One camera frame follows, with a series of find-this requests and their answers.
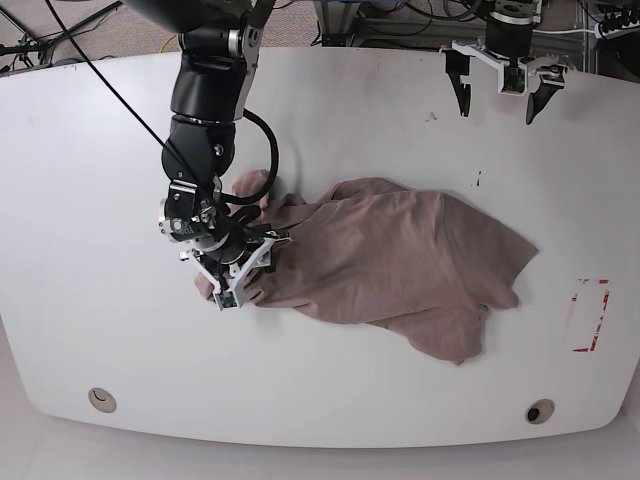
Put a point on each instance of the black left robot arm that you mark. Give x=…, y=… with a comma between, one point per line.
x=506, y=49

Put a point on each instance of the aluminium frame base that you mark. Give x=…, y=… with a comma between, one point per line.
x=367, y=24

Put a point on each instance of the white power strip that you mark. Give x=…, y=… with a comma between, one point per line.
x=618, y=24

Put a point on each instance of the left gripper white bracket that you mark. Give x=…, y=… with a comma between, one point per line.
x=513, y=75

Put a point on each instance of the red tape rectangle marking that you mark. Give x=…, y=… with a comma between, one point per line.
x=587, y=310

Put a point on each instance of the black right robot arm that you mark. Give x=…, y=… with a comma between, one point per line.
x=220, y=43

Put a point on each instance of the mauve pink T-shirt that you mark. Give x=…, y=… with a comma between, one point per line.
x=421, y=264

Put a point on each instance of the left table cable grommet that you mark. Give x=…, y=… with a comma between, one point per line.
x=102, y=400

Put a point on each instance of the right table cable grommet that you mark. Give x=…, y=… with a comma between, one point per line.
x=540, y=411

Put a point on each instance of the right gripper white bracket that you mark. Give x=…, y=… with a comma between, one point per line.
x=227, y=265

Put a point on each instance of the table cable grommet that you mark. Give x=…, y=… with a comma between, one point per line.
x=102, y=400
x=540, y=411

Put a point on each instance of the black tripod stand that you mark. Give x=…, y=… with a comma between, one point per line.
x=34, y=51

